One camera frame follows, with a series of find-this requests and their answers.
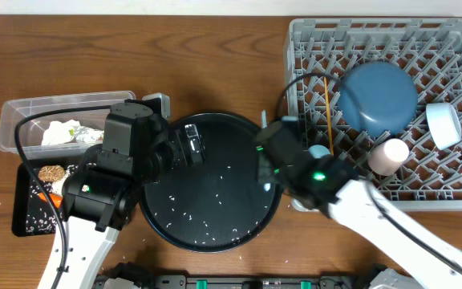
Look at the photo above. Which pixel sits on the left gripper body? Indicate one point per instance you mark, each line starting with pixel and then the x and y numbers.
pixel 180 154

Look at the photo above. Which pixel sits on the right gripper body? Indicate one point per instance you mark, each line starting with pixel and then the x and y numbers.
pixel 265 174

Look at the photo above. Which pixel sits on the light blue cup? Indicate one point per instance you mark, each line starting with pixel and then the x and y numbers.
pixel 318 151

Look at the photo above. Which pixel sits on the wooden chopstick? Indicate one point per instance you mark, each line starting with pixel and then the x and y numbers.
pixel 328 117

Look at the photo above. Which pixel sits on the pink cup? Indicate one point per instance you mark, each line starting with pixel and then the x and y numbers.
pixel 386 158

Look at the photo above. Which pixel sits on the foil wrapper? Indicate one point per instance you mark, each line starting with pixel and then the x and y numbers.
pixel 83 134

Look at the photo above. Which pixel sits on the dark blue plate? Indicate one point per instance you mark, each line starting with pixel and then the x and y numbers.
pixel 377 97

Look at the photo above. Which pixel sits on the white tissue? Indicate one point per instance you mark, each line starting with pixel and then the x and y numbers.
pixel 60 132

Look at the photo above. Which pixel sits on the brown walnut shell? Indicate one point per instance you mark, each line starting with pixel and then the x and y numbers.
pixel 51 173

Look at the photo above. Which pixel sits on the orange carrot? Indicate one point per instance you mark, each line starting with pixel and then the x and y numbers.
pixel 56 199

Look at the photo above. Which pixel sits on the light blue bowl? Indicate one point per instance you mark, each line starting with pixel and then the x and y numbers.
pixel 443 124

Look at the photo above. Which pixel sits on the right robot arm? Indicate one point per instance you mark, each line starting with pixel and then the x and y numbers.
pixel 335 189

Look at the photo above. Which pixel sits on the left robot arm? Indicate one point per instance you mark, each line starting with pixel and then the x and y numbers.
pixel 99 197

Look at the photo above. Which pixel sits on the grey dishwasher rack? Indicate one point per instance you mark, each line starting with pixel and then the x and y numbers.
pixel 428 49

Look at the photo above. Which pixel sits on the round black tray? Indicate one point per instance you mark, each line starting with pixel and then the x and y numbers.
pixel 218 205

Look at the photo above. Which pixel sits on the clear plastic bin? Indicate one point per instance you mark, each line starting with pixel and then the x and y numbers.
pixel 31 133

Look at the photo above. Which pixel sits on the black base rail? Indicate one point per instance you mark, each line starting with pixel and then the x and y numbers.
pixel 209 282

